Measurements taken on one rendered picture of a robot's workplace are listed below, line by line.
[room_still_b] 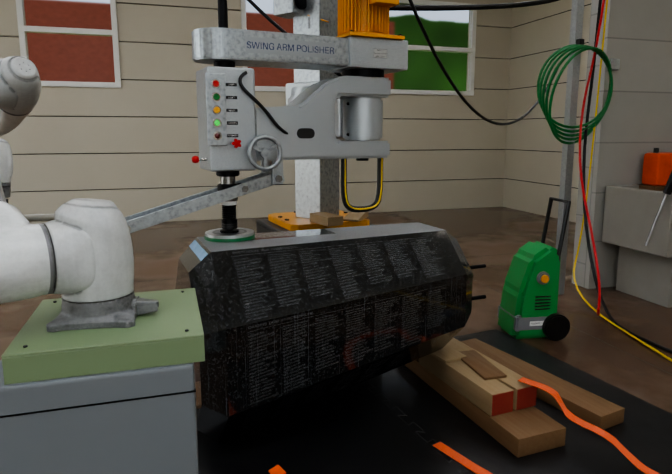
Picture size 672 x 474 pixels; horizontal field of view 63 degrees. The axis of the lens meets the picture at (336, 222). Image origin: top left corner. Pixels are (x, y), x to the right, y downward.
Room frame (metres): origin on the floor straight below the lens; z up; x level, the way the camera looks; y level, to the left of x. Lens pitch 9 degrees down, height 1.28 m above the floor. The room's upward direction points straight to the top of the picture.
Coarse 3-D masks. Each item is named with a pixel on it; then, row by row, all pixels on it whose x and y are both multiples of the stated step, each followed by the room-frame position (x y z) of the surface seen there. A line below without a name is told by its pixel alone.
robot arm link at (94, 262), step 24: (72, 216) 1.15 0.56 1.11; (96, 216) 1.16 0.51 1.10; (120, 216) 1.22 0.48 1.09; (72, 240) 1.13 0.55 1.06; (96, 240) 1.15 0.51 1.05; (120, 240) 1.19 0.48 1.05; (72, 264) 1.12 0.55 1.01; (96, 264) 1.15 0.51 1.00; (120, 264) 1.18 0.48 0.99; (72, 288) 1.13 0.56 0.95; (96, 288) 1.15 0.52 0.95; (120, 288) 1.18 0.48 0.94
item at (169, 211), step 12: (240, 180) 2.45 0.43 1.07; (252, 180) 2.36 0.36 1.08; (264, 180) 2.39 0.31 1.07; (276, 180) 2.37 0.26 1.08; (204, 192) 2.38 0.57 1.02; (216, 192) 2.30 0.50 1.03; (228, 192) 2.32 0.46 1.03; (240, 192) 2.34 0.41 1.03; (168, 204) 2.32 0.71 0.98; (180, 204) 2.23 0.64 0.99; (192, 204) 2.25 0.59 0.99; (204, 204) 2.27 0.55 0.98; (132, 216) 2.25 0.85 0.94; (144, 216) 2.17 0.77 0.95; (156, 216) 2.19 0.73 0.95; (168, 216) 2.21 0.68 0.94; (132, 228) 2.15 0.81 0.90; (144, 228) 2.17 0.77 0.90
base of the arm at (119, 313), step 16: (64, 304) 1.16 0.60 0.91; (80, 304) 1.15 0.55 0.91; (96, 304) 1.15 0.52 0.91; (112, 304) 1.17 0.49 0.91; (128, 304) 1.20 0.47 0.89; (144, 304) 1.22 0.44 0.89; (64, 320) 1.14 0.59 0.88; (80, 320) 1.14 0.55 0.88; (96, 320) 1.14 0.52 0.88; (112, 320) 1.15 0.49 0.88; (128, 320) 1.15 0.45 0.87
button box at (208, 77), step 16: (208, 80) 2.22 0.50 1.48; (224, 80) 2.25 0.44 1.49; (208, 96) 2.22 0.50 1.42; (224, 96) 2.25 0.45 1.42; (208, 112) 2.22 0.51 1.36; (224, 112) 2.25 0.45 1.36; (208, 128) 2.22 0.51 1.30; (224, 128) 2.25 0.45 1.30; (208, 144) 2.22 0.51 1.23; (224, 144) 2.25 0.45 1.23
